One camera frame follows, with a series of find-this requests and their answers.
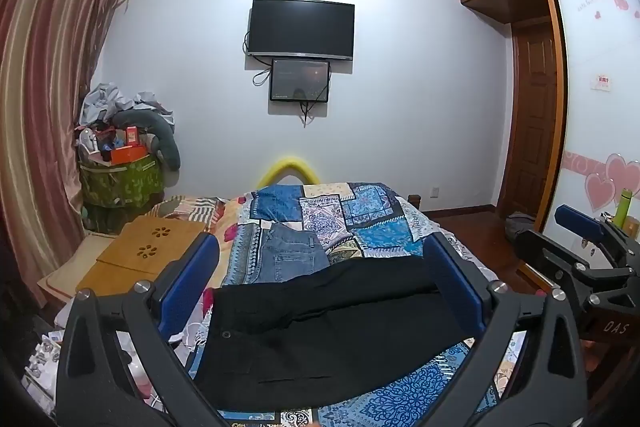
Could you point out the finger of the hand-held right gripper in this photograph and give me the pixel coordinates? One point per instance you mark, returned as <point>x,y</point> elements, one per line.
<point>575,218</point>
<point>550,252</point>

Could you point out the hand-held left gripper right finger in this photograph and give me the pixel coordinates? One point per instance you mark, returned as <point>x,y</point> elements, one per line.
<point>452,277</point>

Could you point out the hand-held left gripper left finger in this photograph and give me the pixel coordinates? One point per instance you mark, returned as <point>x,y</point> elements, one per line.
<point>197,274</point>

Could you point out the black pants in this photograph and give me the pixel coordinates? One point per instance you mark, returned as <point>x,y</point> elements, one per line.
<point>325,332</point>

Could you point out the grey bag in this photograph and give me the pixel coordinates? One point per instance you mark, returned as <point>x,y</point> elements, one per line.
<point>520,227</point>

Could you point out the green bottle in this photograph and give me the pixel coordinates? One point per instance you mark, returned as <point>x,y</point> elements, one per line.
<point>624,207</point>

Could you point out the wooden lap desk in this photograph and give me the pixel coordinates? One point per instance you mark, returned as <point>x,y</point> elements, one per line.
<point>145,252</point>

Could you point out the striped cloth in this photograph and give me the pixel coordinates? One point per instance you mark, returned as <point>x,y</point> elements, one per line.
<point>192,207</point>

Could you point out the blue jeans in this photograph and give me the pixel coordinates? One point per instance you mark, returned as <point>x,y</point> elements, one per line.
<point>290,257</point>

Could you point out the blue patchwork blanket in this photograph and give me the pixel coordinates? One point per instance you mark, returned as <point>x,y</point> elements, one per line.
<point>370,222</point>

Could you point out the brown wooden door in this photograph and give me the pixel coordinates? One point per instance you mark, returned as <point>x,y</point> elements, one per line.
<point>530,117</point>

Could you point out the green patterned storage bag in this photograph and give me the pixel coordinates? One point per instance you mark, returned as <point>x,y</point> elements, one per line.
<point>122,184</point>

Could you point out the white heart print wardrobe door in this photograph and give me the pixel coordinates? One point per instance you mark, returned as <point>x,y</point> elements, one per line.
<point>600,97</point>

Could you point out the yellow curved foam piece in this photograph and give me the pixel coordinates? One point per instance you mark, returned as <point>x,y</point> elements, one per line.
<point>286,168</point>

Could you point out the orange box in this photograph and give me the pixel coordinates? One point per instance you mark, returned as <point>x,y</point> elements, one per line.
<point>127,152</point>

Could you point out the grey long pillow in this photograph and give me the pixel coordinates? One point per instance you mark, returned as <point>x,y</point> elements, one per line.
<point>162,132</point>

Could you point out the pile of grey clothes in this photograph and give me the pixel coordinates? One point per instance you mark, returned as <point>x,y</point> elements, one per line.
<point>117,99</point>

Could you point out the striped pink curtain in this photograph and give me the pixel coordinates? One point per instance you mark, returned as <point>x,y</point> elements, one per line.
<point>45,82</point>

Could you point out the wooden bed post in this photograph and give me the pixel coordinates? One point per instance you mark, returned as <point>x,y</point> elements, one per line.
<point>414,201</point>

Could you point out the white wall socket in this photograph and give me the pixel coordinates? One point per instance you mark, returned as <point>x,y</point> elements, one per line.
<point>434,192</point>

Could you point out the small black wall screen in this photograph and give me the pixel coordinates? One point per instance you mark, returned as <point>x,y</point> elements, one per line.
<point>299,81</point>

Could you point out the black wall television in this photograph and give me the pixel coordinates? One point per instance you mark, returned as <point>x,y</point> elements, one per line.
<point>301,28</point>

